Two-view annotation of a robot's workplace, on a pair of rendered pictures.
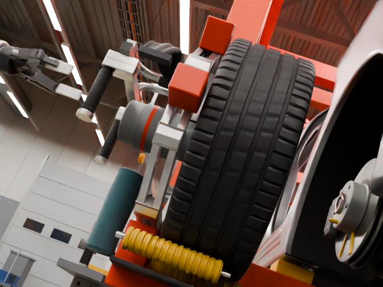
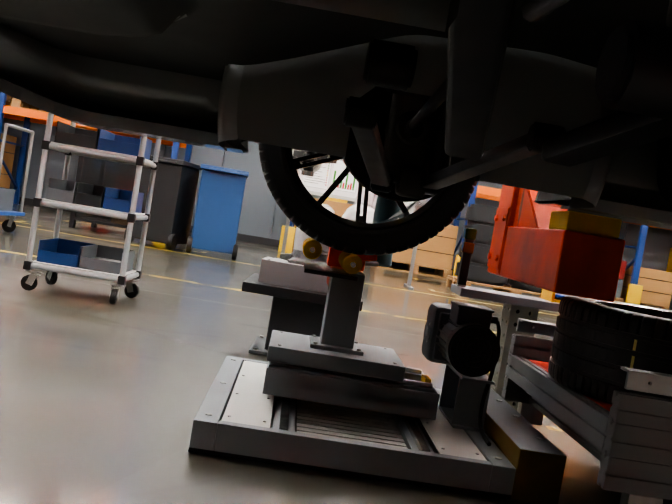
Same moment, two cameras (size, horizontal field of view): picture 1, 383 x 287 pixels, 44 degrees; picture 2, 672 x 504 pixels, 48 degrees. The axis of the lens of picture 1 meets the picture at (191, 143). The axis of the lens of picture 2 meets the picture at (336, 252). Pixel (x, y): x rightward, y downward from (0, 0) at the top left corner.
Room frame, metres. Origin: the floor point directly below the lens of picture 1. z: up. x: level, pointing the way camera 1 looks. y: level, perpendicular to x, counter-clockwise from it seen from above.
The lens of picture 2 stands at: (0.90, -2.41, 0.61)
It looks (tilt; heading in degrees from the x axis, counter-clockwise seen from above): 2 degrees down; 82
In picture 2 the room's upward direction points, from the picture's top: 10 degrees clockwise
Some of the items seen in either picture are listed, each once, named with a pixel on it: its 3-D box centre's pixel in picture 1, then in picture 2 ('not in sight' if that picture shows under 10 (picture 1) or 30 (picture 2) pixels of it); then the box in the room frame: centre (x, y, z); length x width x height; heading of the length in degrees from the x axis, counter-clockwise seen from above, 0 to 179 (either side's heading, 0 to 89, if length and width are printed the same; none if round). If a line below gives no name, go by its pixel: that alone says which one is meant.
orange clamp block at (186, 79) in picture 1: (187, 88); not in sight; (0.99, 0.06, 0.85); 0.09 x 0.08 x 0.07; 175
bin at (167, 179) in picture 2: not in sight; (164, 203); (0.19, 6.17, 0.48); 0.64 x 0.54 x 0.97; 73
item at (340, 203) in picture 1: (341, 203); not in sight; (1.31, -0.48, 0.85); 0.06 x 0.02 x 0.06; 175
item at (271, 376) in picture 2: not in sight; (347, 379); (1.34, -0.14, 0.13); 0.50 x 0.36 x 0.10; 175
